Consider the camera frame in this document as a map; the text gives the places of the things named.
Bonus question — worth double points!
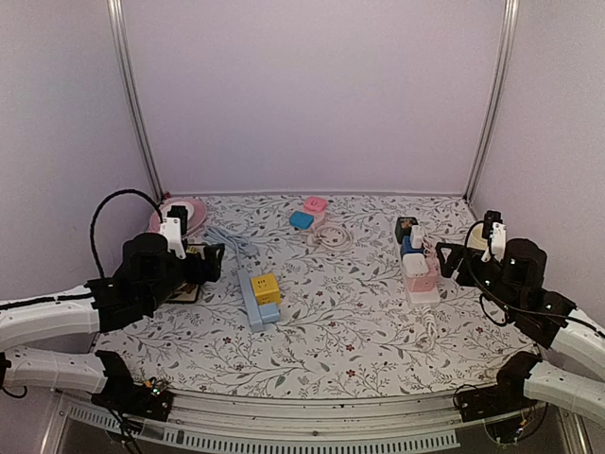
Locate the left aluminium frame post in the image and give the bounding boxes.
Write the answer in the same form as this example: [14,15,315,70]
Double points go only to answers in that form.
[107,0,164,201]

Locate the white power strip cable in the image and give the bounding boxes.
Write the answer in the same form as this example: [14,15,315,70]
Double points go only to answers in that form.
[420,302,439,351]

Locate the right aluminium frame post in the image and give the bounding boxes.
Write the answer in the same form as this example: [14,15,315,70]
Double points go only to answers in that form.
[463,0,520,204]

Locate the white power strip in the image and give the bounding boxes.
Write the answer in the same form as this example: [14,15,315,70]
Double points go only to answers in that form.
[400,254,441,306]

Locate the front aluminium rail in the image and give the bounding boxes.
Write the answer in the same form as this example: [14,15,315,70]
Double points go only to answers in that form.
[40,368,587,454]

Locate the pink plate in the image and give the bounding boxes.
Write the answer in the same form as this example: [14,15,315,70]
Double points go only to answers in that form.
[160,198,207,237]

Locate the dark green cube socket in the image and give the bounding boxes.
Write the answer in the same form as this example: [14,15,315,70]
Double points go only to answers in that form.
[394,217,418,244]

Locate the pink cube socket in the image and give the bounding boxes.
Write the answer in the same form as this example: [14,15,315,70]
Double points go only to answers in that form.
[405,259,437,292]

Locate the yellow cube socket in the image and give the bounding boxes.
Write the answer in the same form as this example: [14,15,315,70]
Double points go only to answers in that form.
[251,273,281,306]

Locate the blue case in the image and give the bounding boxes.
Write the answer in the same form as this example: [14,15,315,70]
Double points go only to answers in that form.
[289,211,315,231]

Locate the pink case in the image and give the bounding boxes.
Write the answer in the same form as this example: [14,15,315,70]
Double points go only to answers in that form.
[303,196,328,214]

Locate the light blue power strip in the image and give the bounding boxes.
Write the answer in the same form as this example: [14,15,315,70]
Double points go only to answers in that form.
[237,268,265,333]

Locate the light blue plug adapter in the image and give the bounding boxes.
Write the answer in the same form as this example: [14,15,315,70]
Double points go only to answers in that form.
[258,303,281,324]

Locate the white charger with cable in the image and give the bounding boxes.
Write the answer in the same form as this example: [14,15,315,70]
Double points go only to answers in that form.
[410,225,436,257]

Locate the aluminium frame post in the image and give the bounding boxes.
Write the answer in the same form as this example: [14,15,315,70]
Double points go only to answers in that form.
[463,0,520,204]
[107,0,164,201]

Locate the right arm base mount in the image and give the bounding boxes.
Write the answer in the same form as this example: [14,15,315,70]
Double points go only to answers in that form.
[453,352,542,422]

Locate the blue cube socket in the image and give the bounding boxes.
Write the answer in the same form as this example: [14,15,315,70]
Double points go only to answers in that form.
[400,236,424,256]

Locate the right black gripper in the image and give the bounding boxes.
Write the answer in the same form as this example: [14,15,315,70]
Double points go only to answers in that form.
[437,242,522,317]

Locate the cream mug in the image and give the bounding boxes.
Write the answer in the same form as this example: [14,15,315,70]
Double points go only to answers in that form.
[467,220,489,263]

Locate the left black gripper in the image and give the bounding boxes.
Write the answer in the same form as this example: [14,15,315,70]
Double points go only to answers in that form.
[145,242,224,311]

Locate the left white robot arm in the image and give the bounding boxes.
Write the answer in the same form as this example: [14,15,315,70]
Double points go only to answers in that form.
[1,233,225,410]

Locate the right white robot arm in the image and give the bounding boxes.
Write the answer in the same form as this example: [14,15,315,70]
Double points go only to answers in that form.
[436,238,604,424]

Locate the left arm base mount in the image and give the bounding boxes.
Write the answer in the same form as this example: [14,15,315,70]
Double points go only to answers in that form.
[91,350,174,422]

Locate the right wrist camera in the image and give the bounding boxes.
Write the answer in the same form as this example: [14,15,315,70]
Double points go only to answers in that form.
[481,210,507,263]

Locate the light blue power cable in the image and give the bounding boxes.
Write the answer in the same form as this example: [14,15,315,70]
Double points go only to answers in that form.
[202,225,262,271]

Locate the white pink coiled cable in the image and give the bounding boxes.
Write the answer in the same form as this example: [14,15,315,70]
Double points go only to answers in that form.
[305,212,354,252]

